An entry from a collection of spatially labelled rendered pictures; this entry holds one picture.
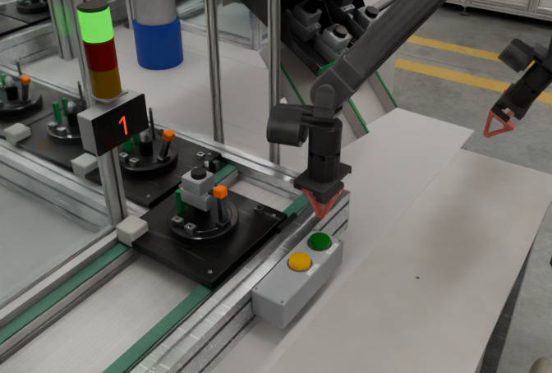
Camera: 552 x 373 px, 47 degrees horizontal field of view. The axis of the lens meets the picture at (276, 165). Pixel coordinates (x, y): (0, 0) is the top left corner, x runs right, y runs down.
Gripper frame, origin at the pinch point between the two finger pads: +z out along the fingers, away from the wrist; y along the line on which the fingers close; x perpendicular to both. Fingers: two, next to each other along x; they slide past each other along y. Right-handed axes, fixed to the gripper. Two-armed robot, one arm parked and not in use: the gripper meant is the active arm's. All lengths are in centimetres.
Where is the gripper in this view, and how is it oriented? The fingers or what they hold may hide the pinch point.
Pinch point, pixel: (320, 214)
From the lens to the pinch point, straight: 118.5
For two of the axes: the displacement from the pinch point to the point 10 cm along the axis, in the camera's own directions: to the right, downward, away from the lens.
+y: -5.7, 4.6, -6.8
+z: 0.0, 8.3, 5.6
